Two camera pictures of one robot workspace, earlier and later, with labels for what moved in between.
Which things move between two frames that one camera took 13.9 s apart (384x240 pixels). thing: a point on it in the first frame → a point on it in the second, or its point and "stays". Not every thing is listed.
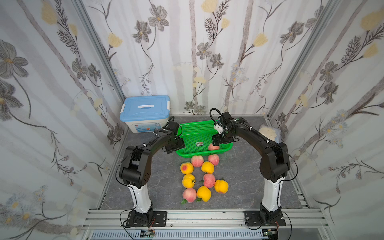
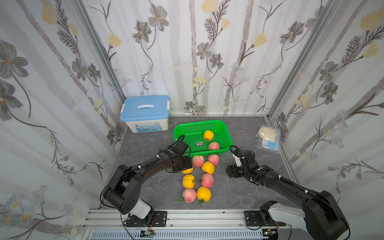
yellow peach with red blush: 186,168 stays
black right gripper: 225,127 → 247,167
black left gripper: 181,145 → 188,164
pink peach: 211,147 stays
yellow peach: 207,167 stays
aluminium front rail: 115,219 stays
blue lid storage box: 145,113 stays
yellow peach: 221,186 → 208,135
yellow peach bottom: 204,193 stays
